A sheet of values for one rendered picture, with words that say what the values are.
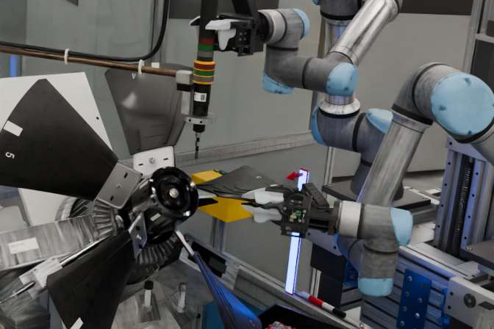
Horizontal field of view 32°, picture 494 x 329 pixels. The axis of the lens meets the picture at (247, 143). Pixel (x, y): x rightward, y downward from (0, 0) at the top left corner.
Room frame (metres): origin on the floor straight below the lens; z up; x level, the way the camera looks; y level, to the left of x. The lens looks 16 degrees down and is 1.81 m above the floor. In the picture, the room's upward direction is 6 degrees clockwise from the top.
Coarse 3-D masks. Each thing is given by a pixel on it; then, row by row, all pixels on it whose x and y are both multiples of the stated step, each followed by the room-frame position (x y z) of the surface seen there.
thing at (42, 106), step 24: (24, 96) 1.60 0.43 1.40; (48, 96) 1.61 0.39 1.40; (24, 120) 1.58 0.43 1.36; (48, 120) 1.60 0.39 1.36; (72, 120) 1.62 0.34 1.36; (0, 144) 1.55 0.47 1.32; (24, 144) 1.57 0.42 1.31; (48, 144) 1.59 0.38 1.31; (72, 144) 1.61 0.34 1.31; (96, 144) 1.63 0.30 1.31; (0, 168) 1.55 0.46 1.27; (24, 168) 1.57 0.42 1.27; (48, 168) 1.59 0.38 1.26; (72, 168) 1.60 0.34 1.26; (96, 168) 1.62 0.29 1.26; (72, 192) 1.61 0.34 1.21; (96, 192) 1.62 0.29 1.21
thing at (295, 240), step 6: (306, 174) 1.98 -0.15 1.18; (300, 180) 1.99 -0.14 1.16; (300, 186) 1.98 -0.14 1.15; (294, 234) 1.98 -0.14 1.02; (294, 240) 1.98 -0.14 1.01; (294, 246) 1.98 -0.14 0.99; (294, 252) 1.98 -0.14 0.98; (294, 258) 1.98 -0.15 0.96; (294, 264) 1.98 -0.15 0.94; (288, 270) 1.99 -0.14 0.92; (294, 270) 1.98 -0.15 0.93; (288, 276) 1.99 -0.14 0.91; (288, 282) 1.98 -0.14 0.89; (288, 288) 1.98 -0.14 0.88
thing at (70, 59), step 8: (0, 48) 1.82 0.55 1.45; (8, 48) 1.82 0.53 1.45; (16, 48) 1.82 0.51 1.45; (32, 56) 1.81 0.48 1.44; (40, 56) 1.80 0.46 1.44; (48, 56) 1.80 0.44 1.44; (56, 56) 1.80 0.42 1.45; (64, 56) 1.79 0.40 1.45; (72, 56) 1.79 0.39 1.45; (88, 64) 1.78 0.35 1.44; (96, 64) 1.78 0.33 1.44; (104, 64) 1.77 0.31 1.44; (112, 64) 1.77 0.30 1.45; (120, 64) 1.77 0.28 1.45; (128, 64) 1.77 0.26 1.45; (144, 72) 1.76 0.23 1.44; (152, 72) 1.75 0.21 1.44; (160, 72) 1.75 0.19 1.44; (168, 72) 1.75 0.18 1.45
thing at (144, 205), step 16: (160, 176) 1.65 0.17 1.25; (176, 176) 1.68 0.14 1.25; (144, 192) 1.62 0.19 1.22; (160, 192) 1.62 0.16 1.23; (192, 192) 1.67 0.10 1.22; (128, 208) 1.67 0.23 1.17; (144, 208) 1.61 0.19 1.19; (160, 208) 1.59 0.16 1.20; (176, 208) 1.62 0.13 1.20; (192, 208) 1.64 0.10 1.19; (128, 224) 1.65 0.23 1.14; (160, 224) 1.61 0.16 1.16; (176, 224) 1.62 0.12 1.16; (160, 240) 1.67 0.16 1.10
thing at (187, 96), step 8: (176, 72) 1.74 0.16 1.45; (192, 72) 1.75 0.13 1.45; (176, 80) 1.74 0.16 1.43; (184, 80) 1.73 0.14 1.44; (192, 80) 1.75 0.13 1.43; (176, 88) 1.73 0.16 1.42; (184, 88) 1.73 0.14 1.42; (192, 88) 1.74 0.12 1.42; (184, 96) 1.73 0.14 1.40; (192, 96) 1.74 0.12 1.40; (184, 104) 1.73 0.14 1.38; (192, 104) 1.75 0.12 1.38; (184, 112) 1.73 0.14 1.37; (192, 112) 1.75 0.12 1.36; (208, 112) 1.77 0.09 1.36; (192, 120) 1.71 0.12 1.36; (200, 120) 1.71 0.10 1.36; (208, 120) 1.71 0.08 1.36
